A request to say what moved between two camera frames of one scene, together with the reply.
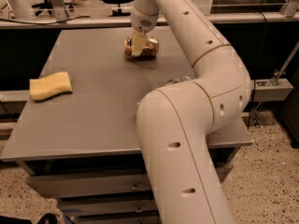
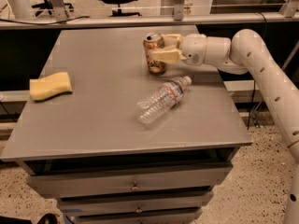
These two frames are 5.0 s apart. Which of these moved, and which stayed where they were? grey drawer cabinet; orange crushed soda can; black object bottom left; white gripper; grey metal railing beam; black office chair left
Moved: orange crushed soda can; white gripper
Stayed: grey metal railing beam; grey drawer cabinet; black object bottom left; black office chair left
